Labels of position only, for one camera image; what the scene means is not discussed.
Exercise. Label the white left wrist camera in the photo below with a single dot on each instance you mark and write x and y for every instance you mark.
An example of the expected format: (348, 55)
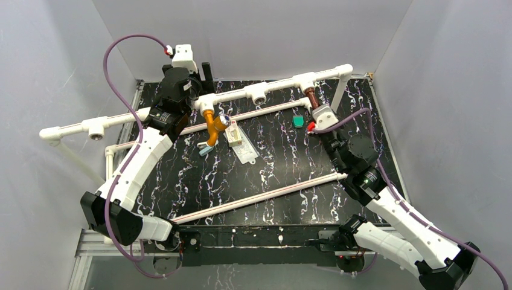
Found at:
(182, 57)

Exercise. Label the aluminium rail frame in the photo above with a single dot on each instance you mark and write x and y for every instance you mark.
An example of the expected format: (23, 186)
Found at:
(100, 266)

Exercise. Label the clear plastic bag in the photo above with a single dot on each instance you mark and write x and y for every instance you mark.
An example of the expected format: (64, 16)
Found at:
(246, 153)

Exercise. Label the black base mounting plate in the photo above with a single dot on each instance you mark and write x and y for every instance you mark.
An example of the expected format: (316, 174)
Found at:
(261, 244)

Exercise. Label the brown water faucet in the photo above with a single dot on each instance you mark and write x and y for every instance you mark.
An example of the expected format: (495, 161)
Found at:
(311, 95)

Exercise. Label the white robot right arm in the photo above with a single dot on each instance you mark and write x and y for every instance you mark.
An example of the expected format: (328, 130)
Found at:
(436, 261)

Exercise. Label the light blue tape roll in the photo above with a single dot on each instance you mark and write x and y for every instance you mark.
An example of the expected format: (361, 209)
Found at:
(205, 150)

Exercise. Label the orange water faucet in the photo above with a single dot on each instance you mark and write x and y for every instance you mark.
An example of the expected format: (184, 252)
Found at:
(215, 125)

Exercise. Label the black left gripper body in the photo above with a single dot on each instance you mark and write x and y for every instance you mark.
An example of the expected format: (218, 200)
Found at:
(206, 75)

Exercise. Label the white PVC pipe frame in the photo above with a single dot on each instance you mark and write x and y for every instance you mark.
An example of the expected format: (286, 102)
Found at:
(97, 126)

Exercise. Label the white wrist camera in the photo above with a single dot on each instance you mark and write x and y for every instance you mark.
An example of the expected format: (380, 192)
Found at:
(323, 118)
(182, 57)

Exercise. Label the small cardboard box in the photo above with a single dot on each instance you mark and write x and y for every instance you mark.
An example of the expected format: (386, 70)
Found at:
(233, 134)

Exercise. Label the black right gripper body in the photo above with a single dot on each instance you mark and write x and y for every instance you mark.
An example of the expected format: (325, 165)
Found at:
(331, 144)

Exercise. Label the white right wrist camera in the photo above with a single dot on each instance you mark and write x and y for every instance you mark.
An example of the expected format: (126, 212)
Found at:
(323, 118)

